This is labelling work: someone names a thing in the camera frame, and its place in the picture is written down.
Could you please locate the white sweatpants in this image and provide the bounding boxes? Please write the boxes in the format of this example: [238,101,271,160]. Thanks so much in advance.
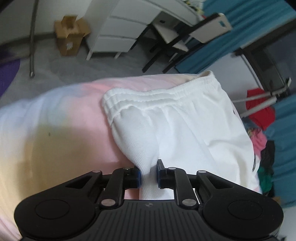
[102,71,260,200]

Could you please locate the green garment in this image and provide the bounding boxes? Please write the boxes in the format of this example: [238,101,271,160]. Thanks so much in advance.
[257,166,274,194]

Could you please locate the black garment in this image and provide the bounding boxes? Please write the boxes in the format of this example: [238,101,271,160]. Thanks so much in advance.
[260,141,275,169]

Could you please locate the pastel tie-dye bed sheet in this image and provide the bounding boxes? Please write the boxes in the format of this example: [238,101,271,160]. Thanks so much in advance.
[1,74,197,240]

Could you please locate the pink garment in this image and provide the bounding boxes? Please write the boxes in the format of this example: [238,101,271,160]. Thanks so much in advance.
[250,129,267,158]

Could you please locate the blue curtain right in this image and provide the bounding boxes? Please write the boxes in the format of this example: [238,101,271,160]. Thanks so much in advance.
[265,99,295,207]

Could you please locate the blue curtain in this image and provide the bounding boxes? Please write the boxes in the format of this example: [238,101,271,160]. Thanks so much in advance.
[175,0,295,74]
[265,99,295,207]

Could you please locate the red garment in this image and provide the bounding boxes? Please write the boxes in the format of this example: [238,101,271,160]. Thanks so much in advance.
[245,87,277,131]

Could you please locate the metal pole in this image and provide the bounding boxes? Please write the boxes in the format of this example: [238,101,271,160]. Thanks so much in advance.
[29,0,39,78]

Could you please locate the dark window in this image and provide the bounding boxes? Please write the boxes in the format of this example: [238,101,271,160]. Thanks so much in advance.
[241,35,295,92]

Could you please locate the cardboard box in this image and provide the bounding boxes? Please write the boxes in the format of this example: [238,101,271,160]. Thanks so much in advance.
[54,15,91,56]

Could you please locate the white vanity desk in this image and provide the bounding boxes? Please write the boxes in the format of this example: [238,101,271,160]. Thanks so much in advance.
[84,0,199,60]

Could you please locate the blue curtain left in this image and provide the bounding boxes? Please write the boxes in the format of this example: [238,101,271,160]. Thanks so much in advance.
[175,0,295,74]

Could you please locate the white black chair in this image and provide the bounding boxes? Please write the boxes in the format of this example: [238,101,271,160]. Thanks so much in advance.
[142,13,233,73]

